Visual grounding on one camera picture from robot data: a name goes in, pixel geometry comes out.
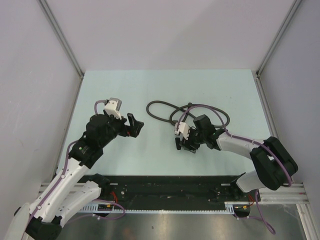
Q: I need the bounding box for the left aluminium corner post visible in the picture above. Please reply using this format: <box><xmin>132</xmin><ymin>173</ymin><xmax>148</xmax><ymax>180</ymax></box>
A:
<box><xmin>37</xmin><ymin>0</ymin><xmax>85</xmax><ymax>77</ymax></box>

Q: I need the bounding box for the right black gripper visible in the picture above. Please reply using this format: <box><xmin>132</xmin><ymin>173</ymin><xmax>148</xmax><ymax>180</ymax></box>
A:
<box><xmin>179</xmin><ymin>126</ymin><xmax>206</xmax><ymax>153</ymax></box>

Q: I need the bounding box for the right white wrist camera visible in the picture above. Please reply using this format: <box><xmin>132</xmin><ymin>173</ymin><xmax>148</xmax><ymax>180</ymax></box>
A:
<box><xmin>174</xmin><ymin>122</ymin><xmax>190</xmax><ymax>140</ymax></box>

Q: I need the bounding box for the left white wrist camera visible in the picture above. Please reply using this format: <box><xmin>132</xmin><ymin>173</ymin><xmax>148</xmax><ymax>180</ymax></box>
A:
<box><xmin>104</xmin><ymin>97</ymin><xmax>122</xmax><ymax>120</ymax></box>

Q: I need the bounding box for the right aluminium corner post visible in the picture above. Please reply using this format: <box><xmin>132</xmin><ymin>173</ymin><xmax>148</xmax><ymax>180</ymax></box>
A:
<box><xmin>254</xmin><ymin>0</ymin><xmax>303</xmax><ymax>76</ymax></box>

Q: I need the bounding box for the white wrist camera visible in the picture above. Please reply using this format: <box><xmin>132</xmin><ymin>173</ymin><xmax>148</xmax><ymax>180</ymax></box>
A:
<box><xmin>104</xmin><ymin>97</ymin><xmax>122</xmax><ymax>120</ymax></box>
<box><xmin>174</xmin><ymin>122</ymin><xmax>190</xmax><ymax>140</ymax></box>

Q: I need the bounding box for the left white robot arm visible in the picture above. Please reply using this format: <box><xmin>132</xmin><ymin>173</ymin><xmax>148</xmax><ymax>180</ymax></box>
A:
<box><xmin>4</xmin><ymin>113</ymin><xmax>144</xmax><ymax>240</ymax></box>

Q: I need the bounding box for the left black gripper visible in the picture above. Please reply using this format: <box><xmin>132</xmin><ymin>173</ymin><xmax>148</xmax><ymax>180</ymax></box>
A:
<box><xmin>99</xmin><ymin>111</ymin><xmax>143</xmax><ymax>147</ymax></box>

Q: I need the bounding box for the white slotted cable duct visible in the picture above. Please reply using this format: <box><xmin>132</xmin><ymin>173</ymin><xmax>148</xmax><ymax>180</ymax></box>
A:
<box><xmin>79</xmin><ymin>201</ymin><xmax>253</xmax><ymax>215</ymax></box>

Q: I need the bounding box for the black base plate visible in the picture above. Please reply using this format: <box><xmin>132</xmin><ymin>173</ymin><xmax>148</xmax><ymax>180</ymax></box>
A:
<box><xmin>96</xmin><ymin>175</ymin><xmax>260</xmax><ymax>217</ymax></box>

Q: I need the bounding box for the dark corrugated flexible hose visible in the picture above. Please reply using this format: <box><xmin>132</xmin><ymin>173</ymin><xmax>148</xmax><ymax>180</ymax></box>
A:
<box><xmin>145</xmin><ymin>100</ymin><xmax>231</xmax><ymax>131</ymax></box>

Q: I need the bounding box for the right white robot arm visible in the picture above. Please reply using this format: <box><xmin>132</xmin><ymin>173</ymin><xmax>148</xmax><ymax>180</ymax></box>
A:
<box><xmin>174</xmin><ymin>114</ymin><xmax>298</xmax><ymax>201</ymax></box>

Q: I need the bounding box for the aluminium corner post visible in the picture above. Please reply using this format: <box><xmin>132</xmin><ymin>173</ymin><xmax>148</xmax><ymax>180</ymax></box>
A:
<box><xmin>254</xmin><ymin>0</ymin><xmax>303</xmax><ymax>76</ymax></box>
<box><xmin>37</xmin><ymin>0</ymin><xmax>85</xmax><ymax>77</ymax></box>

